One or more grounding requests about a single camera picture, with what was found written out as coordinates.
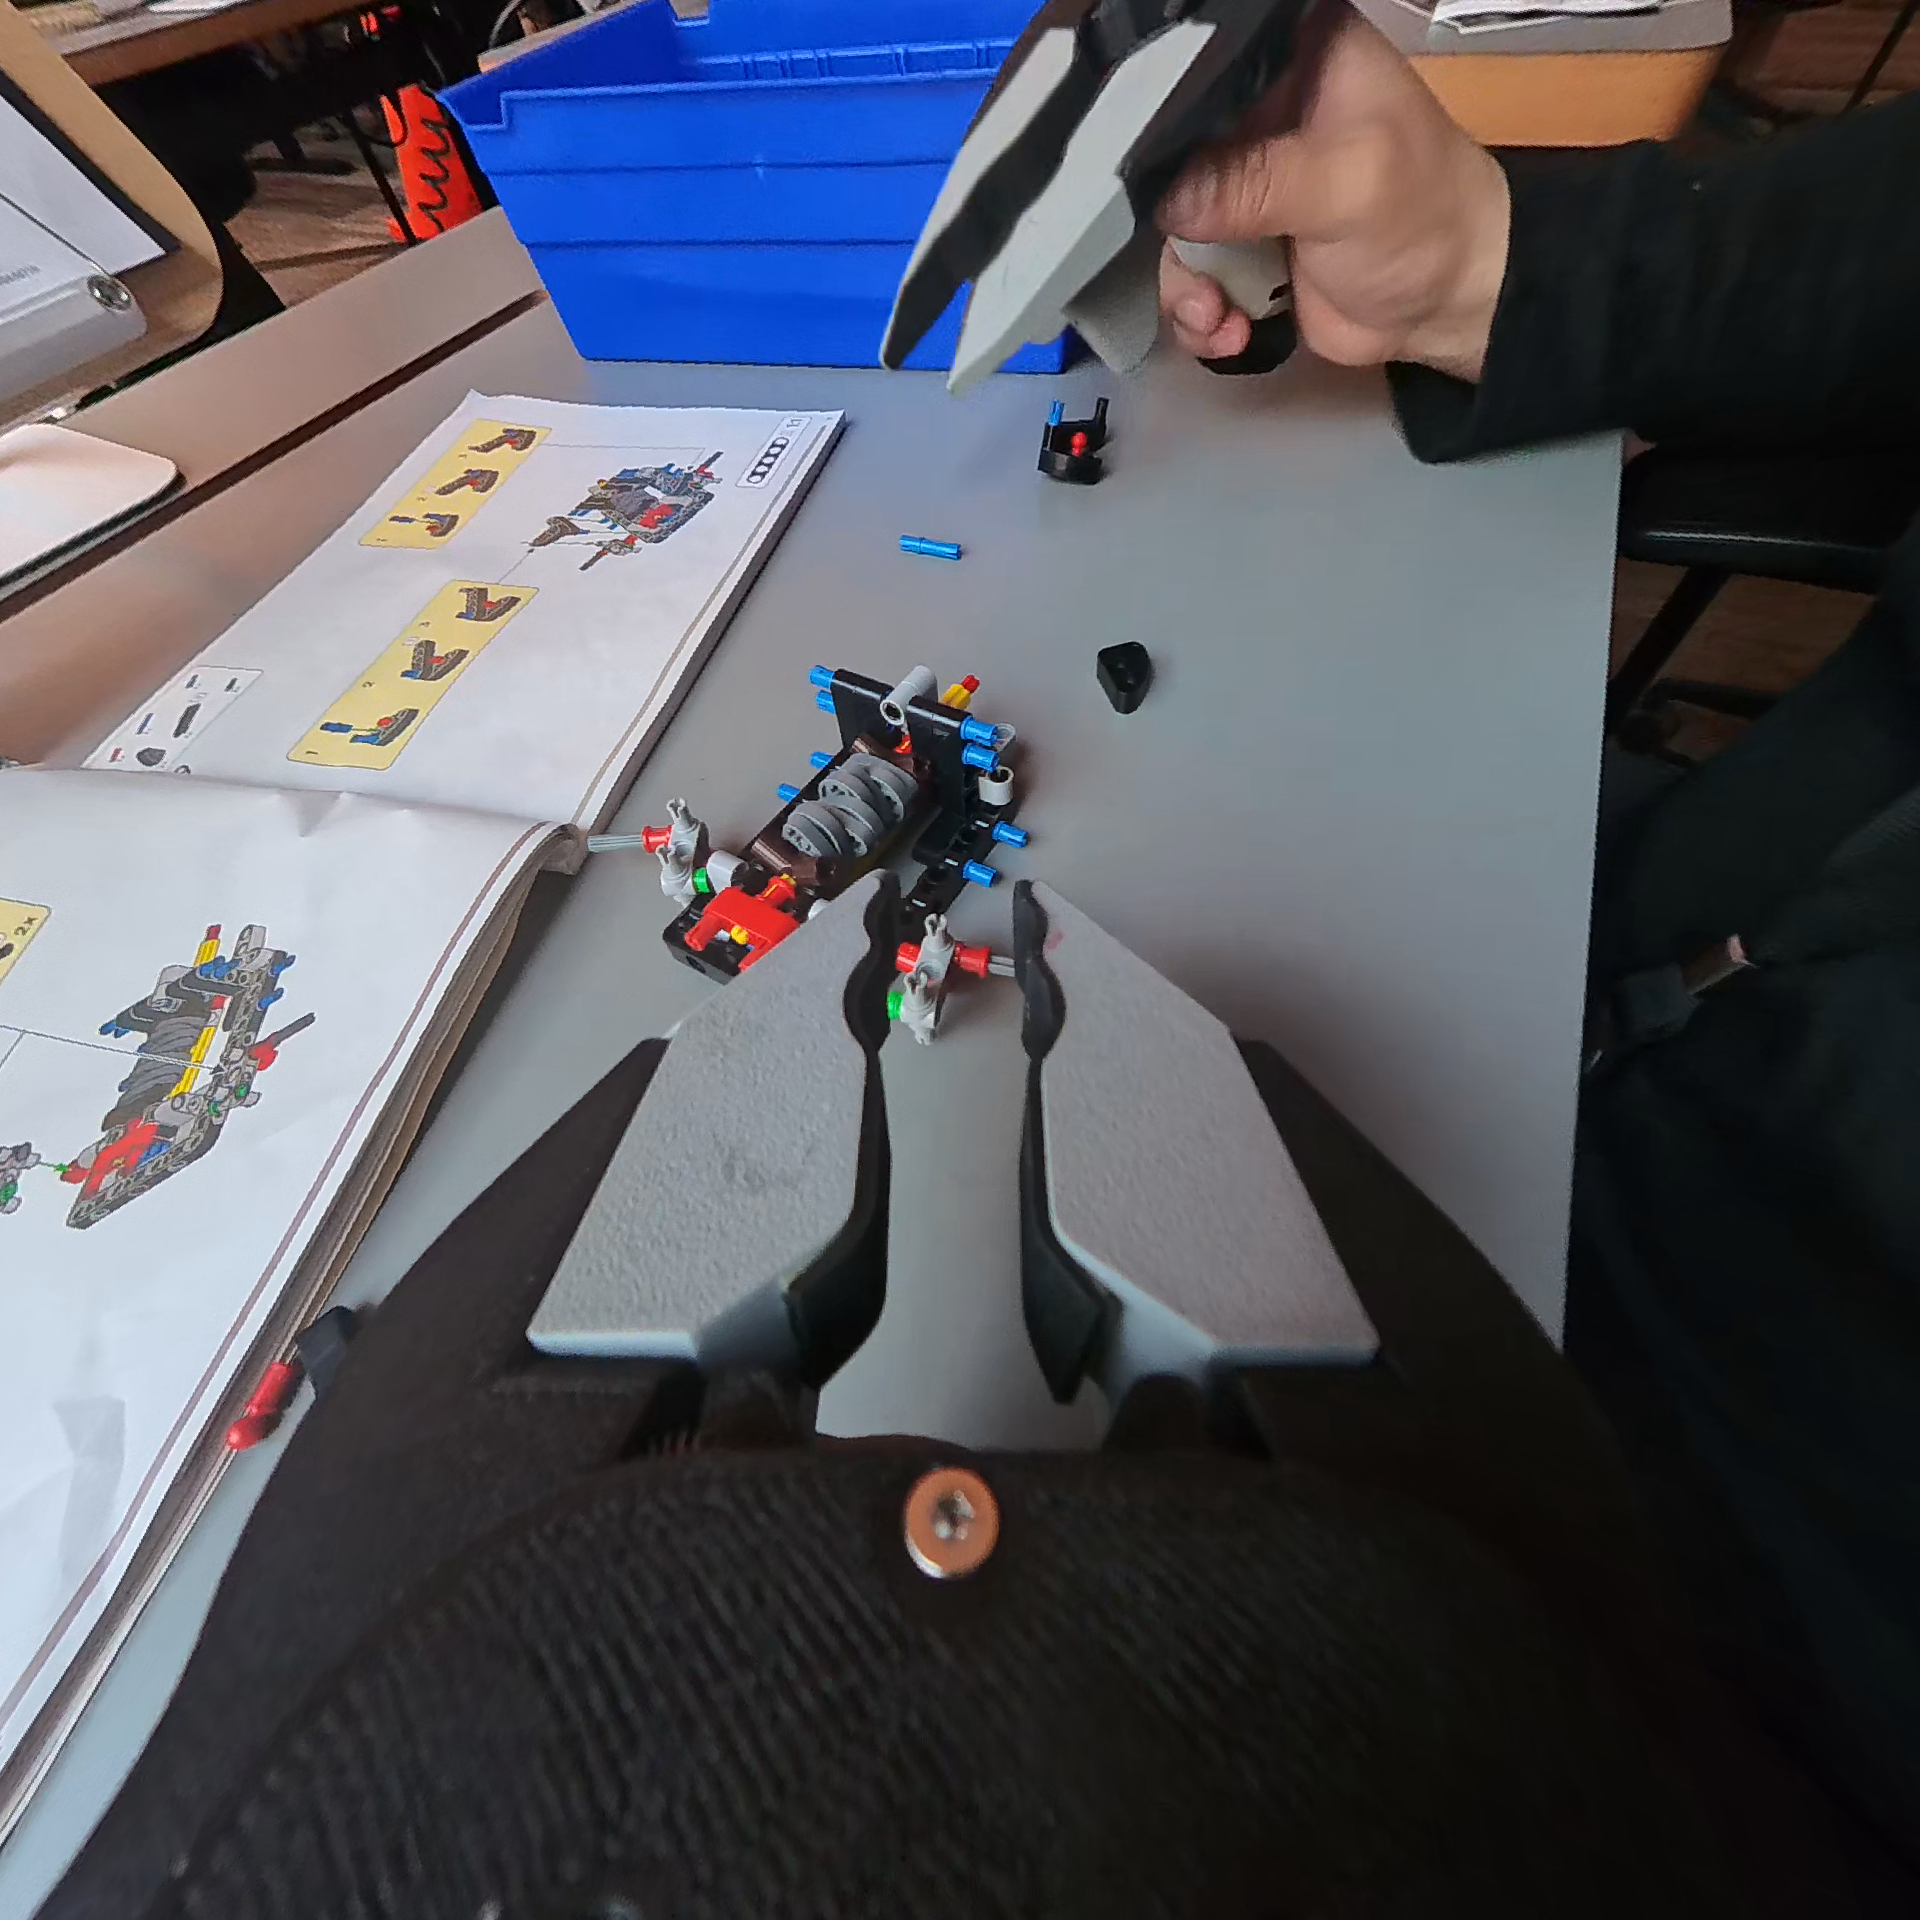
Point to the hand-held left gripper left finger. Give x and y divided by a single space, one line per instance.
721 1140

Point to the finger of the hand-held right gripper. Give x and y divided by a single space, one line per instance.
1086 210
991 180

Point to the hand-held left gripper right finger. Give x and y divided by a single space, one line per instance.
1183 1170

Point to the black lego beam red pin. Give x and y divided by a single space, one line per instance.
1073 459

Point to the lego engine frame assembly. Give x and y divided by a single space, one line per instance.
856 796

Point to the blue lego pin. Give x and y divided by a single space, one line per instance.
931 547

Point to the black bent lego beam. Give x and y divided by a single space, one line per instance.
1123 677

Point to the person's right forearm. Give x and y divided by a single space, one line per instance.
1649 301

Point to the small black lego piece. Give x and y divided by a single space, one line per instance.
265 1403

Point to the lego instruction booklet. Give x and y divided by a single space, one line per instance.
631 600

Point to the person's right hand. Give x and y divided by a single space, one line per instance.
1365 223

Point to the blue plastic bin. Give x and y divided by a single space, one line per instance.
721 180

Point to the cardboard box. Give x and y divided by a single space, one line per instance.
1576 90

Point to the orange striped cone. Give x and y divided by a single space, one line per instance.
428 164

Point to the black office chair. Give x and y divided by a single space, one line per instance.
1725 524

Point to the white monitor stand base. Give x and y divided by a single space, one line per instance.
75 503

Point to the clear acrylic sign holder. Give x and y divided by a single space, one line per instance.
62 223

